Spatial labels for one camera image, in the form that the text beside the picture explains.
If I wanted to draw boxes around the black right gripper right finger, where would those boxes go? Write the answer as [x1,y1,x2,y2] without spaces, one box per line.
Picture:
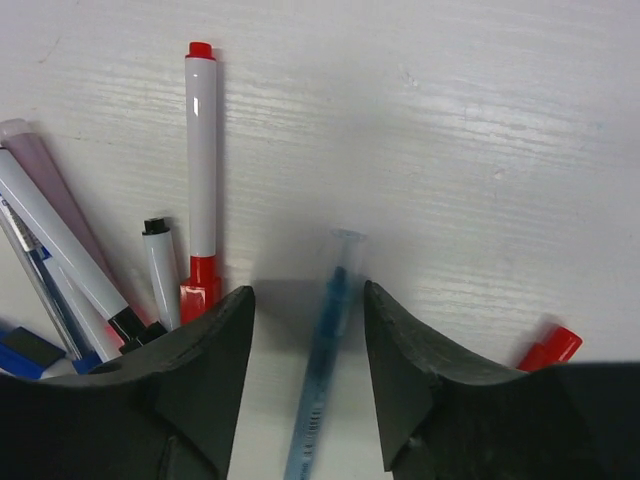
[363,281,639,479]

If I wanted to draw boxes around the red capped whiteboard marker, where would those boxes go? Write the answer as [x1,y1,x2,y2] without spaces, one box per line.
[180,41,221,324]

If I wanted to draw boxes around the red marker cap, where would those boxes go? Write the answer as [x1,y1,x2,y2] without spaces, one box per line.
[517,325,584,372]

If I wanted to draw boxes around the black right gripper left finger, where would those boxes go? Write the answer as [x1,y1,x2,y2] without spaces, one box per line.
[1,286,255,479]

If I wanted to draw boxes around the black capped whiteboard marker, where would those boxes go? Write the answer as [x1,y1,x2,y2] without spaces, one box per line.
[1,149,167,354]

